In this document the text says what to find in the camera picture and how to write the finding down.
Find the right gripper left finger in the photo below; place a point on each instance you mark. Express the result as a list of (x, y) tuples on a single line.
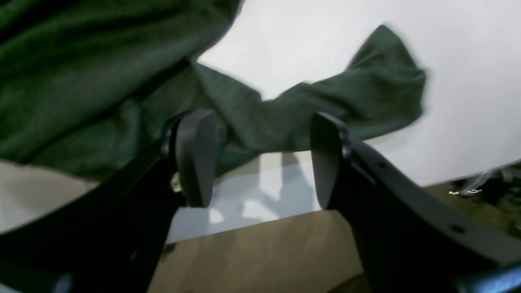
[(111, 239)]

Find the dark green t-shirt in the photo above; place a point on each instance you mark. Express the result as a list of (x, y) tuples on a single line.
[(86, 85)]

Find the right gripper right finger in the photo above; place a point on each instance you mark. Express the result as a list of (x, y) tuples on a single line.
[(407, 241)]

